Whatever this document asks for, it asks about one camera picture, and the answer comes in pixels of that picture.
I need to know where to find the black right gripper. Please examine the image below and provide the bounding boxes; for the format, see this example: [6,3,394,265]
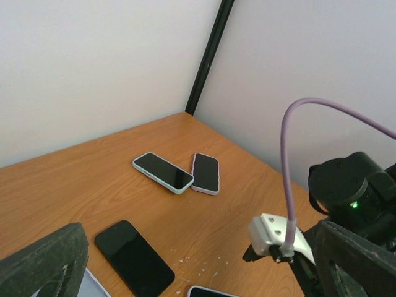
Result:
[290,252,324,297]

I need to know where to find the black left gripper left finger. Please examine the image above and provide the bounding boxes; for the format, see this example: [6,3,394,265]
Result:
[1,223,89,296]

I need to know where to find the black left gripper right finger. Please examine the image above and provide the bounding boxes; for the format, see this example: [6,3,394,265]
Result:
[313,221,395,296]

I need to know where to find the lavender phone case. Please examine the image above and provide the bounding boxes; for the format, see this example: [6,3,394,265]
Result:
[77,268,111,297]

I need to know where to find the black smartphone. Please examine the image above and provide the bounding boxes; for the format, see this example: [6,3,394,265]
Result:
[94,220,175,296]

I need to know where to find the phone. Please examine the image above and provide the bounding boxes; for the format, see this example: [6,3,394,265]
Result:
[186,285,237,297]
[191,153,220,196]
[132,152,194,194]

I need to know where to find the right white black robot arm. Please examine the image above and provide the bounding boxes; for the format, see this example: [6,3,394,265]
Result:
[290,152,395,296]

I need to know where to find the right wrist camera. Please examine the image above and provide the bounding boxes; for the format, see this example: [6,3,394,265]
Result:
[246,213,315,265]

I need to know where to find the black frame post right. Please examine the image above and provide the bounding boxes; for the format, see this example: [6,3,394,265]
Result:
[184,0,235,116]

